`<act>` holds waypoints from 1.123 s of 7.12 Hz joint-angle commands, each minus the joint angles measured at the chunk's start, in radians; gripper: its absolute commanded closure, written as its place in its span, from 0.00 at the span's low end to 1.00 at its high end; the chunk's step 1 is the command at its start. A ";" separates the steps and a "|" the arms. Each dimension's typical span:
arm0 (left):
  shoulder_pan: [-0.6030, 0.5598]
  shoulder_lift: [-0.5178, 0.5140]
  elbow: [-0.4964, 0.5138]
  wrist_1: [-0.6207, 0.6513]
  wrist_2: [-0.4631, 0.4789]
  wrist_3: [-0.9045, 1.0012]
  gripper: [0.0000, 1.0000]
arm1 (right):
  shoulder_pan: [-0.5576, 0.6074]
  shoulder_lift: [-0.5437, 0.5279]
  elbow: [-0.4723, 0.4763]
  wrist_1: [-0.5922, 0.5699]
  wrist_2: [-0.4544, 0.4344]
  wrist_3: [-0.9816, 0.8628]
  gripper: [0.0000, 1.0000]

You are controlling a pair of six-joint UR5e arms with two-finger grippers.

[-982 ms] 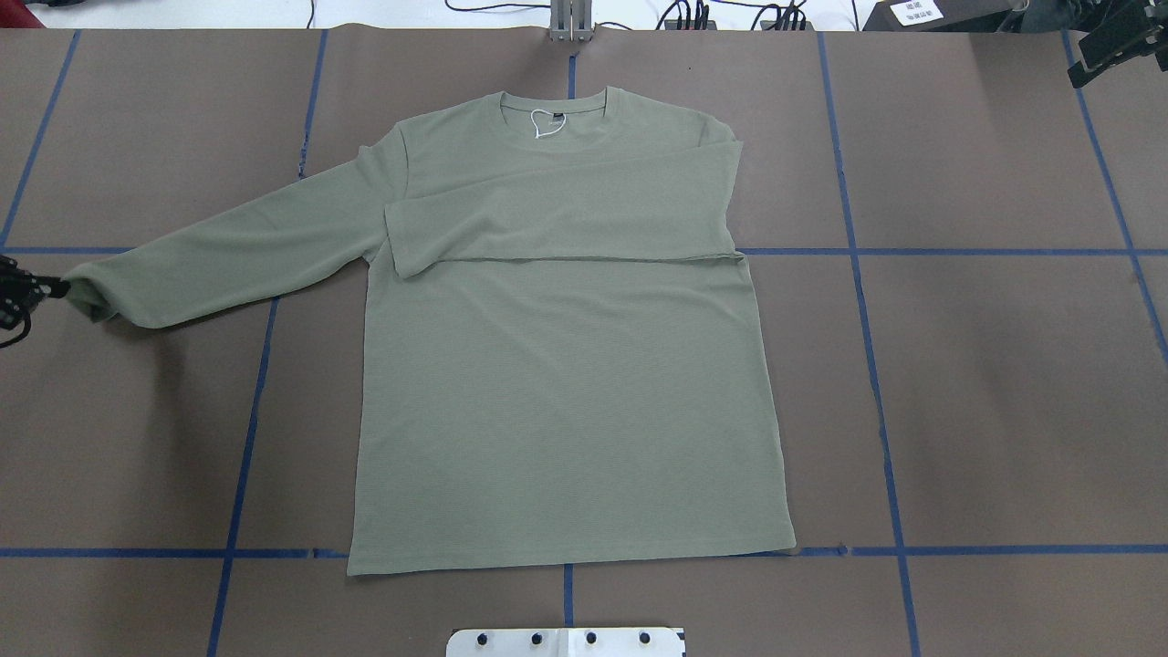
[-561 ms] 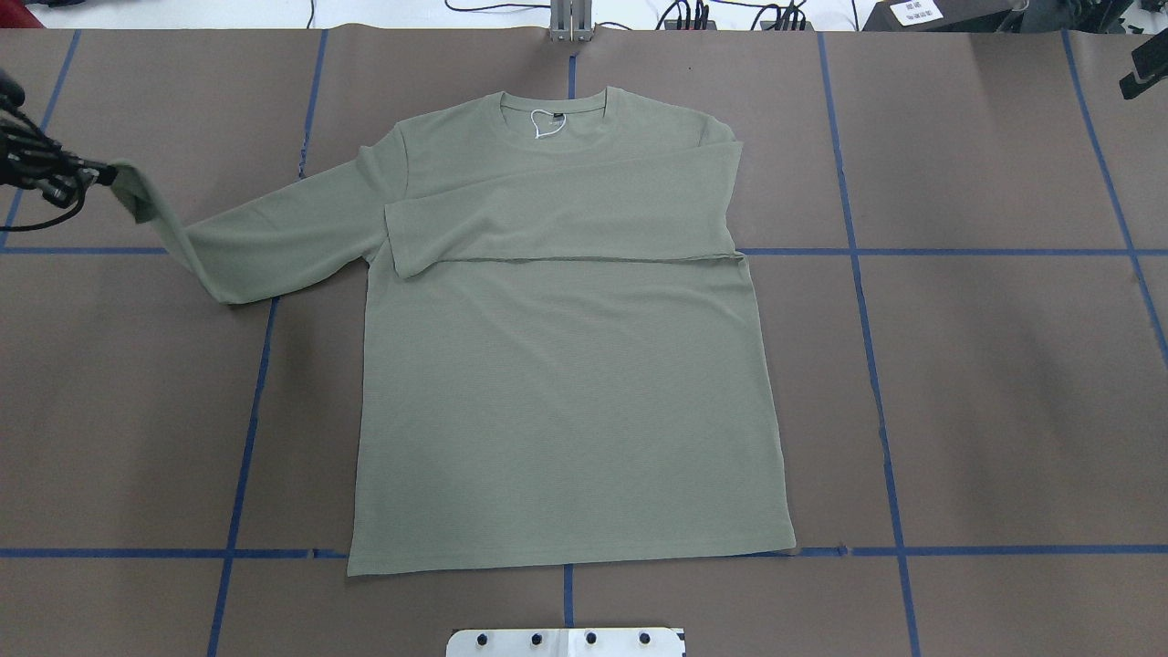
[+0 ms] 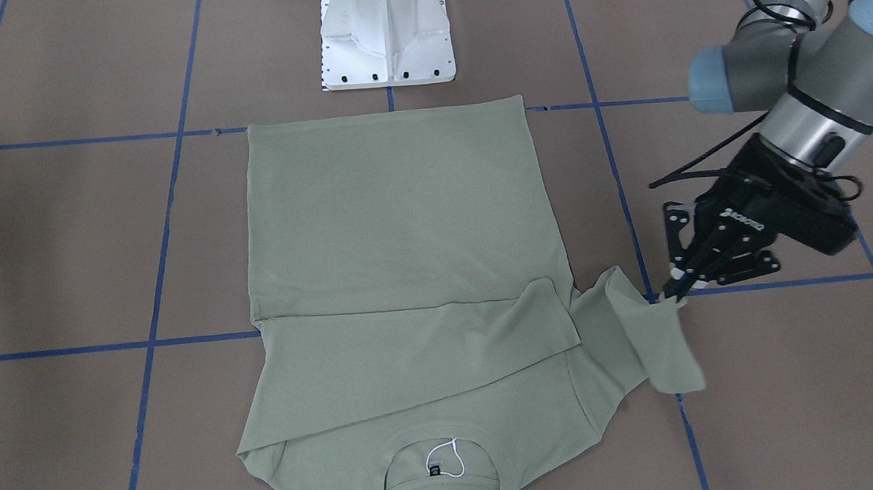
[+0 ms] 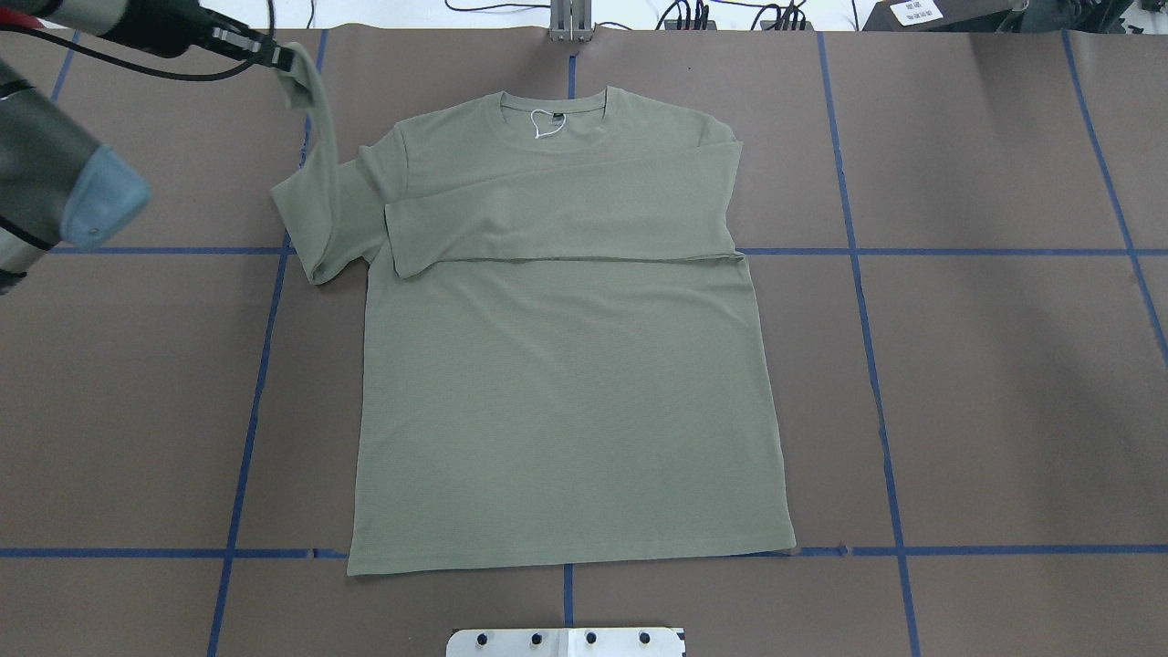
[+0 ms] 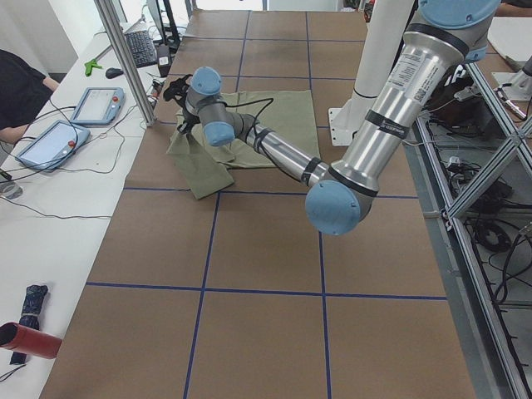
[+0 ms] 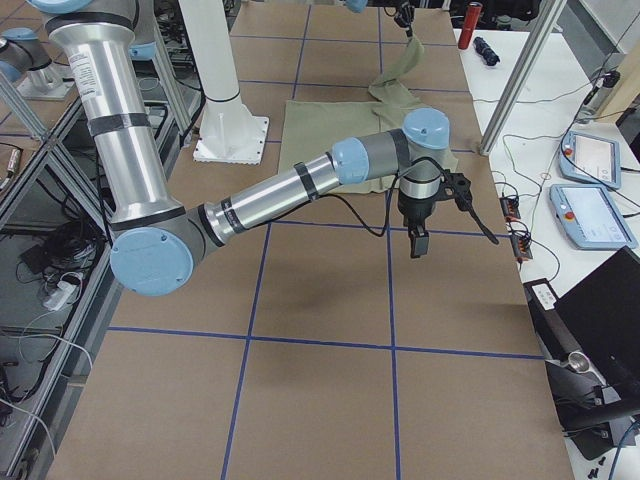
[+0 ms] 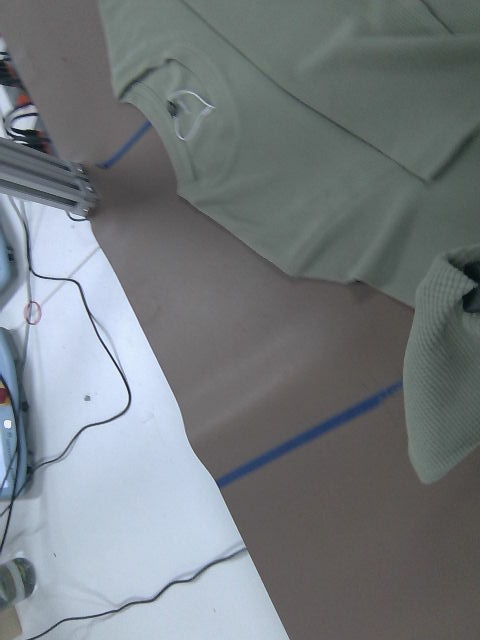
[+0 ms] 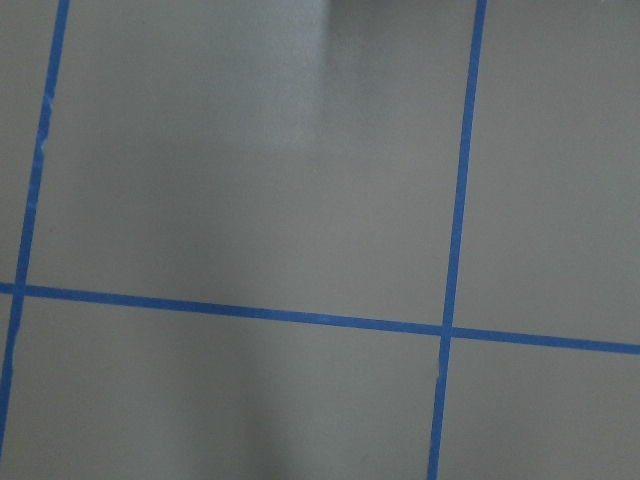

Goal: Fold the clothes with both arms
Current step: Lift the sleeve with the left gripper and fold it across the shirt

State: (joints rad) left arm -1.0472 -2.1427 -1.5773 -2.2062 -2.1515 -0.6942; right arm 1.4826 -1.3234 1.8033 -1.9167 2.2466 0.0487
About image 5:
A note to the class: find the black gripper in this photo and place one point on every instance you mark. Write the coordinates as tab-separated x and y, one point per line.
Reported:
185	119

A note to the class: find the green long-sleeve shirt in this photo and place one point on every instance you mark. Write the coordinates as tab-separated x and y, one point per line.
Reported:
205	168

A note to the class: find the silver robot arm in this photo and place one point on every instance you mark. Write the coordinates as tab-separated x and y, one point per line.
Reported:
409	48

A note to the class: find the black power adapter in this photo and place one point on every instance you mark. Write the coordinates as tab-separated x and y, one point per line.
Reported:
163	59

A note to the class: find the far blue teach pendant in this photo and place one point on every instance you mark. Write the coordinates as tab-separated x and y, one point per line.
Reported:
98	106

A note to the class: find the blue teach pendant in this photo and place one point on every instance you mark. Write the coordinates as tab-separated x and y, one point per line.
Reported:
98	106
53	146

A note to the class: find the black computer mouse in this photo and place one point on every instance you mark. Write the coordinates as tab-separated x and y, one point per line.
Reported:
112	73

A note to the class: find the black keyboard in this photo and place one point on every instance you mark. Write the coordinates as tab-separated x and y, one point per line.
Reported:
142	48

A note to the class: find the green plastic clamp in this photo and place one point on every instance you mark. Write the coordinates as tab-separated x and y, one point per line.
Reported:
91	65

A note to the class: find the near blue teach pendant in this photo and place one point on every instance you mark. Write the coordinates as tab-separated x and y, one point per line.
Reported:
53	146

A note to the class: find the person in black shirt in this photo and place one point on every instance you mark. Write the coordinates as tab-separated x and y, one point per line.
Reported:
24	92

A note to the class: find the folded dark blue umbrella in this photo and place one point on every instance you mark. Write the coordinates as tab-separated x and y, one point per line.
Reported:
31	309

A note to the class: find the red cylindrical bottle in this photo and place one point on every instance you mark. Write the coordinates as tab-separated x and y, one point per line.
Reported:
26	340

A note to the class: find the aluminium frame post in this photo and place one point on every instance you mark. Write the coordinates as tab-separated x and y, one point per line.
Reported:
117	39

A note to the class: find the aluminium side frame rail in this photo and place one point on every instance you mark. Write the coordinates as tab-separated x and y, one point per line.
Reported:
476	143

